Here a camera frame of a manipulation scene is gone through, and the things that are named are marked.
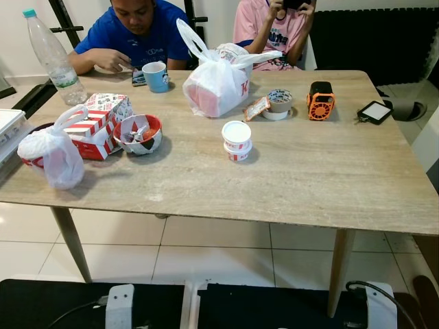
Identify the dark grey slipper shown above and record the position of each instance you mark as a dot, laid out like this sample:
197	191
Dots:
406	110

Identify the black framed card holder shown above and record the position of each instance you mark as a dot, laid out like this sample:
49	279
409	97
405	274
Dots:
375	112

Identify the orange black portable fan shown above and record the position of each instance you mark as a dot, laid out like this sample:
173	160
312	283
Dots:
320	103

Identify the black slipper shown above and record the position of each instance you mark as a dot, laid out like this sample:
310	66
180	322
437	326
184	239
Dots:
426	301

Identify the white lidded food tub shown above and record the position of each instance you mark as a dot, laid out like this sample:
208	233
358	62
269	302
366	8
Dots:
236	133
237	155

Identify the black handheld phone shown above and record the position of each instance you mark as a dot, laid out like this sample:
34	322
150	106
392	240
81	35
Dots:
295	3

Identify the black floor mat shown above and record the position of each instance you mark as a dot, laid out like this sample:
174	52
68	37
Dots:
27	301
274	308

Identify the large white plastic bag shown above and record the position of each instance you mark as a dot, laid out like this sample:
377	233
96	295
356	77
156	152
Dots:
216	89

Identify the red white paper bowl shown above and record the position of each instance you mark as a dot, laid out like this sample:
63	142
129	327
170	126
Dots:
151	137

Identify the blue paper cup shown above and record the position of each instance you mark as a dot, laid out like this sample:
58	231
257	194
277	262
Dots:
156	79

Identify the white plastic spoon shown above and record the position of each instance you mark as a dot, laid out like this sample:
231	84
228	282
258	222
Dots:
134	133

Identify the dark flat smartphone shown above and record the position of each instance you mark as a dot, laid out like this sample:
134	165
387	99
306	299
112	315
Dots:
138	77

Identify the person in blue shirt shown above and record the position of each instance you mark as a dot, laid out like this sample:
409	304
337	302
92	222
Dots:
123	38

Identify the red white cardboard food box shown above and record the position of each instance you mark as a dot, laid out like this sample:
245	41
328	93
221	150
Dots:
96	123

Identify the small white plastic bag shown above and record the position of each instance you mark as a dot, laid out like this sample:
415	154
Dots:
58	157

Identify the clear plastic water bottle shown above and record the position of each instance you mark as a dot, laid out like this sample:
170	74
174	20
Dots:
58	68

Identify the white plastic container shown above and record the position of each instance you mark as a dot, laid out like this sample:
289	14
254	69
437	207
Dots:
10	130

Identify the black foam wall padding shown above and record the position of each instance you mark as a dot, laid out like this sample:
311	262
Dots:
370	41

